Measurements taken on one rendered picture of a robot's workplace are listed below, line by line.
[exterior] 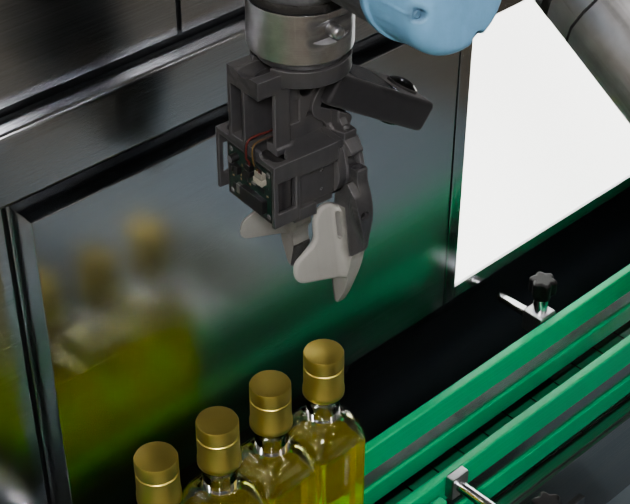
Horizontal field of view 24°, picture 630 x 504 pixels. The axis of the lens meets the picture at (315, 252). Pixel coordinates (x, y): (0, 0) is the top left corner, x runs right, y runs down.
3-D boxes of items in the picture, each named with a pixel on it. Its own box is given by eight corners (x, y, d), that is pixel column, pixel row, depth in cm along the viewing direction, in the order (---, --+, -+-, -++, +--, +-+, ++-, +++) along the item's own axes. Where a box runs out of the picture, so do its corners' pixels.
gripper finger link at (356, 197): (322, 245, 110) (306, 140, 106) (340, 236, 111) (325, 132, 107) (360, 263, 107) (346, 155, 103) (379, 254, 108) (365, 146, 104)
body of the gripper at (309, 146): (216, 191, 108) (209, 47, 101) (307, 152, 112) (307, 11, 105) (277, 239, 103) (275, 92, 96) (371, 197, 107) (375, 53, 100)
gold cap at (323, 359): (327, 370, 124) (327, 331, 121) (353, 393, 122) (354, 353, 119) (293, 388, 122) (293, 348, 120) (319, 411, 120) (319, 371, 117)
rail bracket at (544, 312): (505, 342, 164) (515, 247, 156) (553, 372, 160) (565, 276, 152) (482, 358, 162) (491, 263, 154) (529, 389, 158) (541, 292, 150)
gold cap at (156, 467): (163, 473, 114) (159, 432, 112) (191, 497, 112) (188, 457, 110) (127, 495, 113) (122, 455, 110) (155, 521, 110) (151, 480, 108)
